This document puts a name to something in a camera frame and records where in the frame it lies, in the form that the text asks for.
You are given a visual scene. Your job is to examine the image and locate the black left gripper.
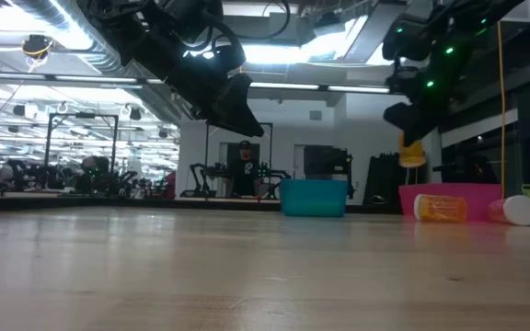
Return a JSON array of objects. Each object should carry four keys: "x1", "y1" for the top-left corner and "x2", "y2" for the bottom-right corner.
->
[{"x1": 118, "y1": 7, "x2": 265, "y2": 138}]

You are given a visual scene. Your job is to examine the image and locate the blue plastic bin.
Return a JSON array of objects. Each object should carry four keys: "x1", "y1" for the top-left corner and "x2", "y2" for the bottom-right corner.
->
[{"x1": 278, "y1": 178, "x2": 350, "y2": 219}]

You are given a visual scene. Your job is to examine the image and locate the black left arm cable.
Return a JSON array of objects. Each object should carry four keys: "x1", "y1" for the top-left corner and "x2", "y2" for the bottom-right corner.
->
[{"x1": 172, "y1": 0, "x2": 293, "y2": 52}]

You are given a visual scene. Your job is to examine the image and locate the black equipment cabinet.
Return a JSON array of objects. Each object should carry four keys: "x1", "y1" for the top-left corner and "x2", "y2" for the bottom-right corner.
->
[{"x1": 303, "y1": 145, "x2": 354, "y2": 199}]

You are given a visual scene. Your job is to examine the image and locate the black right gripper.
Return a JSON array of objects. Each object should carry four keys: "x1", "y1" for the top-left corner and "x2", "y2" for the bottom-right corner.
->
[{"x1": 383, "y1": 56, "x2": 465, "y2": 147}]

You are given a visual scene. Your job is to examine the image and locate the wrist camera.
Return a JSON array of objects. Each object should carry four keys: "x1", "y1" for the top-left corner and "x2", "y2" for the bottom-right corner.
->
[
  {"x1": 158, "y1": 0, "x2": 248, "y2": 74},
  {"x1": 381, "y1": 17, "x2": 428, "y2": 62}
]

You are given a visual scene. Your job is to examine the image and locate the red background object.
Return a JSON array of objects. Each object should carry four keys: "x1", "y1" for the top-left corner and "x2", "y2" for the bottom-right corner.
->
[{"x1": 163, "y1": 170, "x2": 178, "y2": 200}]

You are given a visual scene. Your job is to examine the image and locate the black aluminium table frame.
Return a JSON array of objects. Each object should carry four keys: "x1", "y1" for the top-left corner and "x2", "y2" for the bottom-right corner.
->
[{"x1": 0, "y1": 191, "x2": 281, "y2": 214}]

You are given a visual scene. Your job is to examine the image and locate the pink plastic bin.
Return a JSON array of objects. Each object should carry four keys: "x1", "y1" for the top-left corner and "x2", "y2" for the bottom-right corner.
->
[{"x1": 397, "y1": 182, "x2": 504, "y2": 223}]

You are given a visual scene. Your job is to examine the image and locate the black ceiling camera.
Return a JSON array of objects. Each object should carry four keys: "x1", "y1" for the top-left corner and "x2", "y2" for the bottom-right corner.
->
[{"x1": 20, "y1": 33, "x2": 55, "y2": 62}]

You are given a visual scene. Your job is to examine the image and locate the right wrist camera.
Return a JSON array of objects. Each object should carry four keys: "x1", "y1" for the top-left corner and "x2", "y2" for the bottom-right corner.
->
[{"x1": 381, "y1": 17, "x2": 428, "y2": 62}]

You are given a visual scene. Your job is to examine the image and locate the seated person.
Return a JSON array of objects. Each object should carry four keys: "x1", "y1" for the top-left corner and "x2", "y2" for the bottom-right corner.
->
[{"x1": 75, "y1": 154, "x2": 112, "y2": 194}]

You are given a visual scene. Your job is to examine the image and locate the orange pill bottle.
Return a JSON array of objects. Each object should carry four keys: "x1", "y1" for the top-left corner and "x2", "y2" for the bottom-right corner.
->
[
  {"x1": 397, "y1": 131, "x2": 428, "y2": 169},
  {"x1": 413, "y1": 193, "x2": 468, "y2": 224},
  {"x1": 487, "y1": 194, "x2": 530, "y2": 227}
]

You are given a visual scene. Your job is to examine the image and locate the black curtain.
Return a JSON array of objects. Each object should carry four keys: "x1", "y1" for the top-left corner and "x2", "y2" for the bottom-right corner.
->
[{"x1": 362, "y1": 150, "x2": 428, "y2": 213}]

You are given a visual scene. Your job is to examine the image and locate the long ceiling light strip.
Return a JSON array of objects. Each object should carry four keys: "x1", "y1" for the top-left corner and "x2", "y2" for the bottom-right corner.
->
[{"x1": 0, "y1": 71, "x2": 391, "y2": 96}]

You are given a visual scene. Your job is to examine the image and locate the black metal frame stand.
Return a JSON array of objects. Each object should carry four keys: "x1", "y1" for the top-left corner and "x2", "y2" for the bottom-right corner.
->
[
  {"x1": 42, "y1": 111, "x2": 120, "y2": 192},
  {"x1": 204, "y1": 121, "x2": 274, "y2": 200}
]

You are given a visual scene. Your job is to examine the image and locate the standing person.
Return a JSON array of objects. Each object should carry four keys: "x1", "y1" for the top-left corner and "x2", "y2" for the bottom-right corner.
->
[{"x1": 227, "y1": 140, "x2": 261, "y2": 199}]

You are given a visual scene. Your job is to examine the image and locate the yellow cable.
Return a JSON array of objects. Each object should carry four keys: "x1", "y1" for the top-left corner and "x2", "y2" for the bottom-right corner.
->
[{"x1": 496, "y1": 20, "x2": 509, "y2": 200}]

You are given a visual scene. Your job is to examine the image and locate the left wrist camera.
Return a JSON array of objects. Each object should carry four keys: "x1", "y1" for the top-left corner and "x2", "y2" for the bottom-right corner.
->
[{"x1": 158, "y1": 0, "x2": 248, "y2": 74}]

